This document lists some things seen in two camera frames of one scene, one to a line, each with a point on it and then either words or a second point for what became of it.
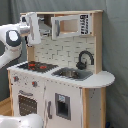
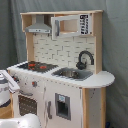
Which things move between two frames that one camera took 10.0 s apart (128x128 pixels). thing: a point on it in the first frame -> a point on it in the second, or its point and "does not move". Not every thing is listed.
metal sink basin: [72, 73] does not move
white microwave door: [76, 24] does not move
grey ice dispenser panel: [63, 106] does not move
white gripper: [29, 25] -> [12, 84]
